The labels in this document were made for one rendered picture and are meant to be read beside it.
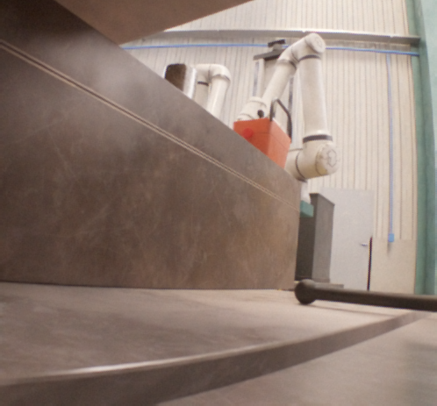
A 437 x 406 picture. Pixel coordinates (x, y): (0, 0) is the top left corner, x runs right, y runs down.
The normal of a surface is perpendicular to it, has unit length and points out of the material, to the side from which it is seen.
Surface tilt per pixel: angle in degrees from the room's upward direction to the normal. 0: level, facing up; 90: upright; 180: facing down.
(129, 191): 90
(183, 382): 90
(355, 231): 90
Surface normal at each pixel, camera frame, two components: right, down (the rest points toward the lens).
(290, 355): 0.77, -0.04
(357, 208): -0.15, -0.21
